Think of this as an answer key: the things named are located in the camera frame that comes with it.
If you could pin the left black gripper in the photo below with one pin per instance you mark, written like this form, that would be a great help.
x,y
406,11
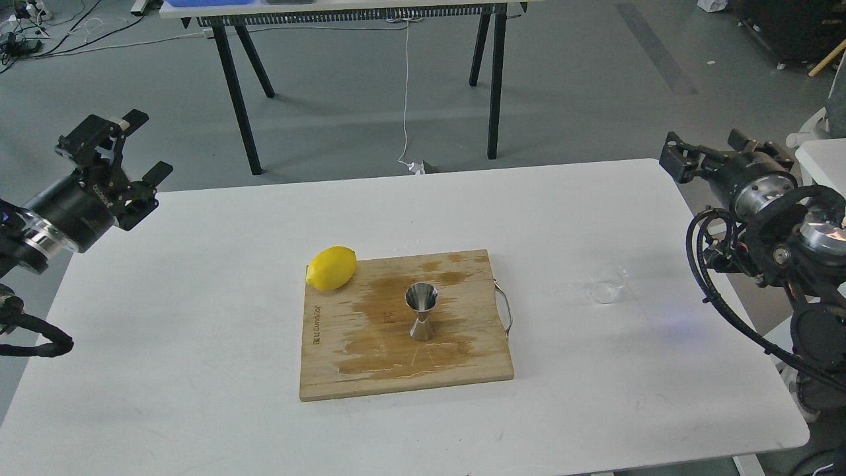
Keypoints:
x,y
79,209

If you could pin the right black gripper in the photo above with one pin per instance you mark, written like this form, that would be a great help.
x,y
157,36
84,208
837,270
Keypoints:
x,y
744,182

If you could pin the clear glass measuring cup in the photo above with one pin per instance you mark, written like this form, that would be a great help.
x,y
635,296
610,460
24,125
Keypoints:
x,y
610,281

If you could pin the steel jigger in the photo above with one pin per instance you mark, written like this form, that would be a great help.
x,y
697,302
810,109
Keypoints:
x,y
421,298

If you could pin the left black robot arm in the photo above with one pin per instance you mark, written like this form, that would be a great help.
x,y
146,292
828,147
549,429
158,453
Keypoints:
x,y
25,333

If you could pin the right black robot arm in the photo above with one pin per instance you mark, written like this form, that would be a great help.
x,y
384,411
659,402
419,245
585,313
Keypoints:
x,y
715,242

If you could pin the white office chair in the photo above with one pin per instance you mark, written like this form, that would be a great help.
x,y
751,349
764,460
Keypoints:
x,y
827,123

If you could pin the blue tray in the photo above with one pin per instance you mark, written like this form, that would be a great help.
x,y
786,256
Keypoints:
x,y
205,3

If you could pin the yellow lemon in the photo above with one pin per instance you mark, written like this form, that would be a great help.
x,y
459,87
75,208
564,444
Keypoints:
x,y
331,269

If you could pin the wooden cutting board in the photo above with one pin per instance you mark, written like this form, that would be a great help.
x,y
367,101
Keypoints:
x,y
356,340

